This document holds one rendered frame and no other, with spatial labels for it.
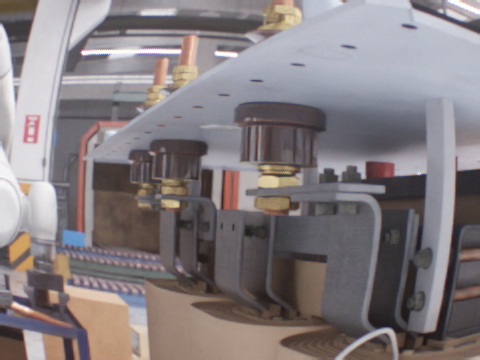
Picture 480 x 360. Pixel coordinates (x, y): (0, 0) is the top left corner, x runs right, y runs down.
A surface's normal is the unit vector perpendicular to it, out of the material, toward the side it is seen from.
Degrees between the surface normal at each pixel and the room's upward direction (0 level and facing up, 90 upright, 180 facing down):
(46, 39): 90
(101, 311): 90
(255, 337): 90
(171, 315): 90
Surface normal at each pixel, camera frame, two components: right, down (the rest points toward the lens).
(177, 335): -0.59, -0.07
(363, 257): -0.95, -0.07
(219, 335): -0.85, -0.07
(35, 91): 0.29, -0.04
